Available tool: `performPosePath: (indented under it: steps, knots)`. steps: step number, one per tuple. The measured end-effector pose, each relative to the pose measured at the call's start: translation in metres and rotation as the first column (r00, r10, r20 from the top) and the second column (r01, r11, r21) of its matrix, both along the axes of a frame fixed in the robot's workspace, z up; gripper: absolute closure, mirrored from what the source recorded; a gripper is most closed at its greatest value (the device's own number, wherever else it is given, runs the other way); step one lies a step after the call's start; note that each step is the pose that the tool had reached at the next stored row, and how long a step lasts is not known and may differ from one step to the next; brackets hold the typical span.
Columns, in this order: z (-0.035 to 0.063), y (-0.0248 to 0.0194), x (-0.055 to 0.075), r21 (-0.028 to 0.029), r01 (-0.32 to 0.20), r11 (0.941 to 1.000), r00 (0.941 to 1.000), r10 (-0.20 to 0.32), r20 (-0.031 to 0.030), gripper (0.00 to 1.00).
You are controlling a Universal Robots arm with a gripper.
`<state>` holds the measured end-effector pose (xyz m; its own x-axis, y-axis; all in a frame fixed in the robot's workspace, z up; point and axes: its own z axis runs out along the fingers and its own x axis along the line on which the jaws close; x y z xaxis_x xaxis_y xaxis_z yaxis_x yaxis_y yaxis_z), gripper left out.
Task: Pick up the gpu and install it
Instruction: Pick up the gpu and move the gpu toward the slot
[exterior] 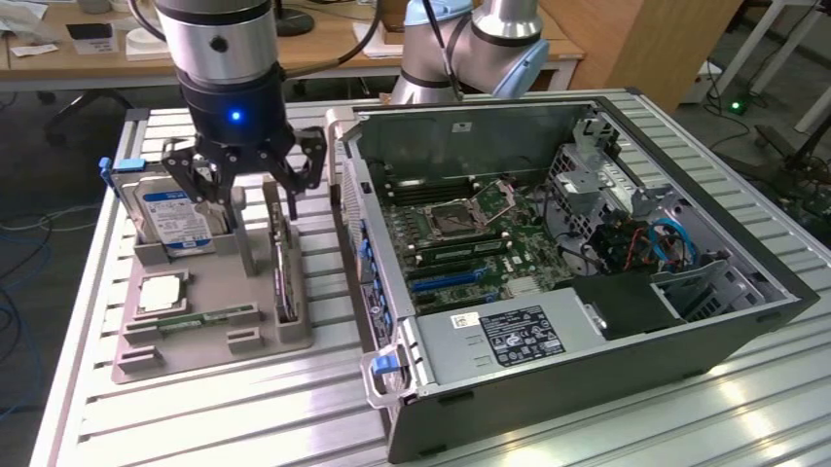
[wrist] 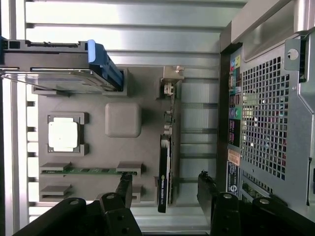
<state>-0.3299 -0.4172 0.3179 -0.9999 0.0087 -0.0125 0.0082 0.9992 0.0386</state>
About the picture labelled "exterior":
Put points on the wooden cabinet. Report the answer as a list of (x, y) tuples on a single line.
[(649, 48)]

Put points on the silver chipset heat sink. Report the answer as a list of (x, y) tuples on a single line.
[(524, 286)]

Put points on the white table frame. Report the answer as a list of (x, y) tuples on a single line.
[(779, 36)]

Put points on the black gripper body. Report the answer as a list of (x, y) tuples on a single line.
[(233, 112)]

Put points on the silver disk bay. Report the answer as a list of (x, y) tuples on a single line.
[(584, 180)]

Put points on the expansion card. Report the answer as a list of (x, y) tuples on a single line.
[(283, 282)]

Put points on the black round lamp base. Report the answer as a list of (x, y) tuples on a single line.
[(295, 24)]

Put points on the green motherboard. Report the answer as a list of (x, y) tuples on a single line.
[(532, 243)]

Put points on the grey cup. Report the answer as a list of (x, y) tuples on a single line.
[(94, 6)]

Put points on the black RAM slot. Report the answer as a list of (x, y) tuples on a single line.
[(431, 193), (428, 181), (429, 187), (433, 199)]

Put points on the grey parts rack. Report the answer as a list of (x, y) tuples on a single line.
[(213, 292)]

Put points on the black expansion slot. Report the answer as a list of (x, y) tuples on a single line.
[(448, 270)]

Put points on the CPU socket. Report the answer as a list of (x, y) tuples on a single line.
[(451, 221)]

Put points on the silver CPU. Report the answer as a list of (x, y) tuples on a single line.
[(159, 294)]

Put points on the white box with black top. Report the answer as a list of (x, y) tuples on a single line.
[(92, 39)]

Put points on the black open PC case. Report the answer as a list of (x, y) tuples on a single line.
[(584, 399)]

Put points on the perforated metal drive cage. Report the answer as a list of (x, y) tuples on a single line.
[(707, 292)]

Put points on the hard disk with blue caddy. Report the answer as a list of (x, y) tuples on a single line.
[(165, 224)]

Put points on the green indicator light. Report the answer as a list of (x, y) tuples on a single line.
[(735, 105)]

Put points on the white paper card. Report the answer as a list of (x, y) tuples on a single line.
[(32, 49)]

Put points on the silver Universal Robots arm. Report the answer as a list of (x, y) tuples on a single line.
[(220, 29)]

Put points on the blue case latch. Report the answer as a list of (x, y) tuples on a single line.
[(383, 366)]

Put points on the black plastic shroud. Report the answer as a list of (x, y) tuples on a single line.
[(623, 301)]

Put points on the wooden desk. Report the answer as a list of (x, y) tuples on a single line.
[(64, 65)]

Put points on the black office chair base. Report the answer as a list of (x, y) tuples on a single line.
[(77, 104)]

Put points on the green RAM stick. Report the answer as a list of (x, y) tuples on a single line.
[(464, 251), (195, 320)]

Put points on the metal socket cover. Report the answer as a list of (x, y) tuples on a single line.
[(496, 197)]

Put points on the grey power supply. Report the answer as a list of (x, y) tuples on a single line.
[(453, 355)]

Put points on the white paper sheet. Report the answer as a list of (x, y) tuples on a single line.
[(379, 48)]

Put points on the white box with round hollow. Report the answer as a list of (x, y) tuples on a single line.
[(143, 46)]

